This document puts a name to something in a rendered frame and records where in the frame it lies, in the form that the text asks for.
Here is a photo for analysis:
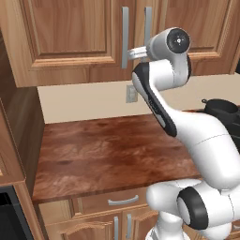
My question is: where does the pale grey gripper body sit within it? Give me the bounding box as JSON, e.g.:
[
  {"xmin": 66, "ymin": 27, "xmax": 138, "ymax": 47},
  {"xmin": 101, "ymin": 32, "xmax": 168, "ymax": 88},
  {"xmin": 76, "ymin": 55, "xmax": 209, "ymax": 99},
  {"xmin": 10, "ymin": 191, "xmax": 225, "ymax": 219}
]
[{"xmin": 126, "ymin": 45, "xmax": 149, "ymax": 61}]

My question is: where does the black pot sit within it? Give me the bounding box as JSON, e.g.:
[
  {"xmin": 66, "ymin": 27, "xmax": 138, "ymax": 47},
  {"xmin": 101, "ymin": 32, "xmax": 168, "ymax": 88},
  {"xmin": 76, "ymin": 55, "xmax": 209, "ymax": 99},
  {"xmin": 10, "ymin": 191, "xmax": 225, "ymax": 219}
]
[{"xmin": 201, "ymin": 97, "xmax": 240, "ymax": 126}]

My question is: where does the tall wooden cabinet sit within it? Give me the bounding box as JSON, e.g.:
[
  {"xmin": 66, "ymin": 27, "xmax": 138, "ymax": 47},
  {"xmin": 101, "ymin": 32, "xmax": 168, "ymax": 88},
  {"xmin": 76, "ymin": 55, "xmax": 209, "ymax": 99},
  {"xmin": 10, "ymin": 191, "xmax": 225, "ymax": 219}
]
[{"xmin": 0, "ymin": 27, "xmax": 47, "ymax": 240}]

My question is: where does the wooden base cabinet door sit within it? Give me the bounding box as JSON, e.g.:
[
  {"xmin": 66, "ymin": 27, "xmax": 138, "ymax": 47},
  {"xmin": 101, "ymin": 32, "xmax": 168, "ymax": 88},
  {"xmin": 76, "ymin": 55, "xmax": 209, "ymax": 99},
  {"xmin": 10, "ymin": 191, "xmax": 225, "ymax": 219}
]
[
  {"xmin": 121, "ymin": 208, "xmax": 161, "ymax": 240},
  {"xmin": 45, "ymin": 212, "xmax": 123, "ymax": 240}
]

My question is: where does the black hob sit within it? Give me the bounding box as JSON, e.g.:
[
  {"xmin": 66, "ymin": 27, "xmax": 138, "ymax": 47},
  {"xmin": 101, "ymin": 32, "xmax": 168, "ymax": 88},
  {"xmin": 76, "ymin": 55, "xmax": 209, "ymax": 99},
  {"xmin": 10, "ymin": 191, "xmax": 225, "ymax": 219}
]
[{"xmin": 222, "ymin": 106, "xmax": 240, "ymax": 147}]

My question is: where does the wooden drawer front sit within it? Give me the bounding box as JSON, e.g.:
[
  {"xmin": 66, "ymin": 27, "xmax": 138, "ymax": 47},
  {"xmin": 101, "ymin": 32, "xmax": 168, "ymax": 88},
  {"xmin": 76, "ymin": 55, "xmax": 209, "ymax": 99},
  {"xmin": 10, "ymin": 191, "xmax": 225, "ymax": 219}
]
[{"xmin": 72, "ymin": 187, "xmax": 152, "ymax": 218}]

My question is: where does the black built-in oven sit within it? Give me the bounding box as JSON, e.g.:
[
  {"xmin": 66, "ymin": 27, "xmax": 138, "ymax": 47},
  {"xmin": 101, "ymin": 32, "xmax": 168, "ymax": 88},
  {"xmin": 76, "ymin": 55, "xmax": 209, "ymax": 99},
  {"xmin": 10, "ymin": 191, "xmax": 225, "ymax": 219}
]
[{"xmin": 0, "ymin": 185, "xmax": 34, "ymax": 240}]

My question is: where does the long grey cabinet door handle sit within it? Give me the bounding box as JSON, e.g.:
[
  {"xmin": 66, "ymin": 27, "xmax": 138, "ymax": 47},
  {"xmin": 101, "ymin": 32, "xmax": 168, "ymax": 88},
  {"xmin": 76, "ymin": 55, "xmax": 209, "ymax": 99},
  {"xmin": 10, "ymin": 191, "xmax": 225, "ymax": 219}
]
[
  {"xmin": 121, "ymin": 6, "xmax": 130, "ymax": 70},
  {"xmin": 143, "ymin": 6, "xmax": 153, "ymax": 47}
]

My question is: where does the grey wall outlet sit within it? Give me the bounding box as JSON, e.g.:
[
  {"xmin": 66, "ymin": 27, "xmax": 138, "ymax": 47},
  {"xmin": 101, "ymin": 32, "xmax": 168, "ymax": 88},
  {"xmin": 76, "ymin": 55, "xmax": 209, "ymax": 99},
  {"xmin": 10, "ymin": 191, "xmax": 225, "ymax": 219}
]
[{"xmin": 125, "ymin": 84, "xmax": 139, "ymax": 104}]

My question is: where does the wooden wall cabinet door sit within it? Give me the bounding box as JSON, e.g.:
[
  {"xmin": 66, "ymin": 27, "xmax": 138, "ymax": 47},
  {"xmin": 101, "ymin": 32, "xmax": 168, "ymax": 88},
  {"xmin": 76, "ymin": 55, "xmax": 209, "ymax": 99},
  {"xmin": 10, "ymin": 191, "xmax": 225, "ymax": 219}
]
[
  {"xmin": 133, "ymin": 0, "xmax": 240, "ymax": 77},
  {"xmin": 0, "ymin": 0, "xmax": 137, "ymax": 89}
]

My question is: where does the grey drawer handle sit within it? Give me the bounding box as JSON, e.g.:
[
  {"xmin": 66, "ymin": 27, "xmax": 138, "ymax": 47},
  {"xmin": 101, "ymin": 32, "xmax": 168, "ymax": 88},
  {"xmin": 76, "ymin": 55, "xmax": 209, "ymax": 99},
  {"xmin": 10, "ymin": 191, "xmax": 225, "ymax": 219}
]
[{"xmin": 107, "ymin": 194, "xmax": 140, "ymax": 206}]

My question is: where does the short grey cabinet door handle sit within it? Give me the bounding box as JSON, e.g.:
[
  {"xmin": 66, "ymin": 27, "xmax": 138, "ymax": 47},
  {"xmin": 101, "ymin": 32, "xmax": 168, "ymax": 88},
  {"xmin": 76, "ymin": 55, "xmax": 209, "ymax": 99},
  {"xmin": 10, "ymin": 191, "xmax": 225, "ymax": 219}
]
[
  {"xmin": 126, "ymin": 213, "xmax": 133, "ymax": 240},
  {"xmin": 112, "ymin": 216, "xmax": 120, "ymax": 240}
]

